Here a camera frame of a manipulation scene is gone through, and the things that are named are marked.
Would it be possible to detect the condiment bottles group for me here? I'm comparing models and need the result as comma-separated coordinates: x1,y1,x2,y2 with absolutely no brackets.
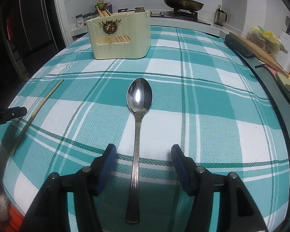
96,0,113,14

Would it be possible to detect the slanted wooden chopstick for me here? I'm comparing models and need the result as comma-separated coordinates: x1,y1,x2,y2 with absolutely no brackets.
96,6,105,18

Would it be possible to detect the teal plaid tablecloth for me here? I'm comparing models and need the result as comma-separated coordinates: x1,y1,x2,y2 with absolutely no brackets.
0,26,290,231

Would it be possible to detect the wooden cutting board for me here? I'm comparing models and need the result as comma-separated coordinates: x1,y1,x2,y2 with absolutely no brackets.
229,32,289,78

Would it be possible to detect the large steel spoon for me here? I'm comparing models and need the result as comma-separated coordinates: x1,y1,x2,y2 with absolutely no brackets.
126,78,153,224

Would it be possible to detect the dark glass kettle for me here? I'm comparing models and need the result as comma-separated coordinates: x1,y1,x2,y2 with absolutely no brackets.
214,4,227,26

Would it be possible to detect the wok with glass lid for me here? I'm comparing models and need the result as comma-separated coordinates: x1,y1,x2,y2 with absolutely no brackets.
163,0,204,12

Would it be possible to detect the black gas stove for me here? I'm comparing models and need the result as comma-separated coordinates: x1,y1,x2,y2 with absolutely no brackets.
117,7,212,26

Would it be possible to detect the bag of snacks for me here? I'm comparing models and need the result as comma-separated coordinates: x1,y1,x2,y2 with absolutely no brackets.
247,26,288,56

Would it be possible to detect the white knife block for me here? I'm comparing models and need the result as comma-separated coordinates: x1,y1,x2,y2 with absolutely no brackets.
274,16,290,73

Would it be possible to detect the black refrigerator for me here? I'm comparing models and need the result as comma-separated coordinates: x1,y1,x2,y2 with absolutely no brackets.
0,0,66,76

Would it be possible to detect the cream plastic utensil holder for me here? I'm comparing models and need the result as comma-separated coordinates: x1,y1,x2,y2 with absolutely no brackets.
86,10,151,60

